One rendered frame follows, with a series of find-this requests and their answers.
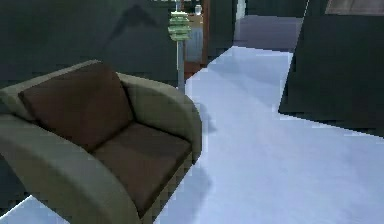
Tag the beige armchair with brown cushions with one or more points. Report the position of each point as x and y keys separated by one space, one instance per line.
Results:
x=66 y=166

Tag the framed picture on wall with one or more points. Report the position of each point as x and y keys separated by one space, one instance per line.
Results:
x=355 y=6

